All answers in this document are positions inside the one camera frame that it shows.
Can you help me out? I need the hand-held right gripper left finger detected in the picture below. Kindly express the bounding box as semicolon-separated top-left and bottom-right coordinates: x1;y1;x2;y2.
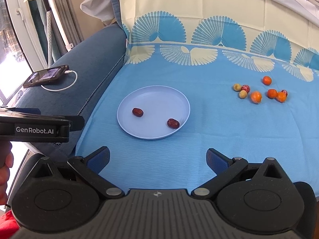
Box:
24;146;125;200

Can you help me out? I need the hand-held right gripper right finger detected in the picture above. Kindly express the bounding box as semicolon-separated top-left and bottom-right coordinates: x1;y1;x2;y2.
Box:
191;148;294;200

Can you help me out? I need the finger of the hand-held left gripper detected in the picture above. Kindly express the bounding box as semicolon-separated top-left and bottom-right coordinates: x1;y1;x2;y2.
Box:
68;116;85;132

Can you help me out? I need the light blue round plate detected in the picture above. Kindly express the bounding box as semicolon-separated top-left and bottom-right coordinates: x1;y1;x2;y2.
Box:
117;86;190;140

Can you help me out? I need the person's left hand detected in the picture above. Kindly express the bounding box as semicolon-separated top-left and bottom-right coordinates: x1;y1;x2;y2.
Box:
0;142;14;206

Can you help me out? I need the blue printed blanket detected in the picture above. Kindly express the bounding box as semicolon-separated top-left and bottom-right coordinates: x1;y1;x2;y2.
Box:
75;0;319;200

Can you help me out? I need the black smartphone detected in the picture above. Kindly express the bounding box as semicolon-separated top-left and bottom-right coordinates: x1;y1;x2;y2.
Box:
23;65;69;88

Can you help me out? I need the teal curtain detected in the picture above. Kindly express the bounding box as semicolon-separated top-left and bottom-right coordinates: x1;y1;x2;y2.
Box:
27;0;54;64

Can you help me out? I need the red cloth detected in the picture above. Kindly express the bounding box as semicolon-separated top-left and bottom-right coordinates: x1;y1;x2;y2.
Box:
0;205;22;239

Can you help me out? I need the grey curtain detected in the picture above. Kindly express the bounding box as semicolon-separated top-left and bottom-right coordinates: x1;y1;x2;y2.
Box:
51;0;84;53

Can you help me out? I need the white stand pole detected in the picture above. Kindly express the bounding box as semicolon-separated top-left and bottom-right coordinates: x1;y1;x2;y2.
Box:
46;0;74;50

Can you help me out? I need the grey sheet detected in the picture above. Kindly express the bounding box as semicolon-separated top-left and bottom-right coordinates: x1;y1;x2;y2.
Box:
80;0;319;28

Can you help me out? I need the white charging cable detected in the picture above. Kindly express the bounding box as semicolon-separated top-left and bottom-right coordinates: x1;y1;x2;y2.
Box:
41;70;78;92

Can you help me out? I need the white window frame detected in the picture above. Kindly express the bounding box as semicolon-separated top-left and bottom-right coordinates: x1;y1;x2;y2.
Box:
0;0;45;105

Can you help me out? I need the black steamer handle with hose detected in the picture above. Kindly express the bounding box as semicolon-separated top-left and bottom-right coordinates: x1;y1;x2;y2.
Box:
27;0;54;64

